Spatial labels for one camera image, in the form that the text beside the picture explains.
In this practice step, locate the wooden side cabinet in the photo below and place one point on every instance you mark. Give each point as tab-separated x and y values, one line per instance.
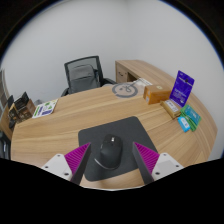
130	70

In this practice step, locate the small brown box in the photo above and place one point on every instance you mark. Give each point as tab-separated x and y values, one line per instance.
13	116

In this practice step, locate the wooden bookshelf cabinet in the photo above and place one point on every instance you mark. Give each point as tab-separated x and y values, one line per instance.
4	94

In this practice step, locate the white paper sheet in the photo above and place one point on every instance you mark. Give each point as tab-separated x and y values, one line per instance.
140	82

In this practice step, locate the small tan box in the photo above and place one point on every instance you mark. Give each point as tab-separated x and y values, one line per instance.
172	109

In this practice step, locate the small blue packet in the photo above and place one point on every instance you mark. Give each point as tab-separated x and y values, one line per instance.
184	124

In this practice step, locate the purple standing card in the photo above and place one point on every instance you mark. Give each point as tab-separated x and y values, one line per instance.
182	88

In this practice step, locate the green packet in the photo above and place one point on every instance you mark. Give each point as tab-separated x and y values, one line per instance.
192	117

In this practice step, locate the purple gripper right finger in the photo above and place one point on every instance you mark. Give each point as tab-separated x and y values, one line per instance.
152	165

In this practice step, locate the black chair at left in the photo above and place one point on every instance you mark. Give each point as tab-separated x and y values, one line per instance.
5	146

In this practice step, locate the black mesh office chair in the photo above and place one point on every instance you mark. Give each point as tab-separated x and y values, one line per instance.
84	74

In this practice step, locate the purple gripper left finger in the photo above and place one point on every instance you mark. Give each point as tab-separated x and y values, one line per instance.
71	166

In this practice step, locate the white green leaflet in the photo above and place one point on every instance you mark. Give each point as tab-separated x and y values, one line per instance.
44	108

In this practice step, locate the black computer mouse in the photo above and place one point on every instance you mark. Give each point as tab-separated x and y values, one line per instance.
109	154

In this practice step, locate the dark brown box stack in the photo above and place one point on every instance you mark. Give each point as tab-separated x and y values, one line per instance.
24	106

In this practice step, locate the dark grey mouse pad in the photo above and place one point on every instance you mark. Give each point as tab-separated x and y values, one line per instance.
129	130

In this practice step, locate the brown cardboard box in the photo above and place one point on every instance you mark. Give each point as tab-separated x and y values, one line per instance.
156	93

